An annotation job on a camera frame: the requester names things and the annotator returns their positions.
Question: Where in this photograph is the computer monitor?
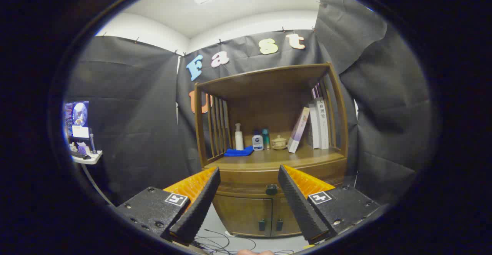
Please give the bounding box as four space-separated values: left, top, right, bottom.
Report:
63 101 90 138

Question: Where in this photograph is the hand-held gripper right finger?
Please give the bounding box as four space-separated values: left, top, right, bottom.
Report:
278 165 381 245

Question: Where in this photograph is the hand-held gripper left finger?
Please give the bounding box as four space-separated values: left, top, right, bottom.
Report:
115 166 221 246

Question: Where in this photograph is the white side table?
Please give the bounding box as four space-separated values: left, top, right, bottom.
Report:
71 150 103 165

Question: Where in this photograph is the wooden cabinet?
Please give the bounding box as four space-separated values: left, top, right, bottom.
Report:
194 63 349 237

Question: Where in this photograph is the wooden cabinet door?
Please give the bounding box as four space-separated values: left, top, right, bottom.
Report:
271 197 302 236
213 194 273 236

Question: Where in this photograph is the white pump bottle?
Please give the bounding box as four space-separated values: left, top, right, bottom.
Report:
234 123 244 151

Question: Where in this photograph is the blue folded cloth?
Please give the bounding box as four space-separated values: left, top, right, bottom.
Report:
224 145 254 157

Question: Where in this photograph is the thick white book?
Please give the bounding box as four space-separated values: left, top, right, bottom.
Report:
314 98 330 150

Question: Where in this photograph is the patterned cover book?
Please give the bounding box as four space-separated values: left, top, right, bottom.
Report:
307 102 320 149

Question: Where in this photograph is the tangle of black cables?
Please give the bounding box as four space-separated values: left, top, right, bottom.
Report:
192 228 296 255

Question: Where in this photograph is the beige lidded teacup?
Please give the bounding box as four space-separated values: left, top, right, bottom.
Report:
271 135 288 150

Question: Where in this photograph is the purple cover book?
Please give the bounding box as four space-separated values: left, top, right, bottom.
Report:
287 107 310 154

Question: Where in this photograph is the wooden drawer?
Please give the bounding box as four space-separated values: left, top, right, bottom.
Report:
215 158 348 199

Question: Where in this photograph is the wooden countertop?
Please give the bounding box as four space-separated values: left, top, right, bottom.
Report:
204 144 345 171

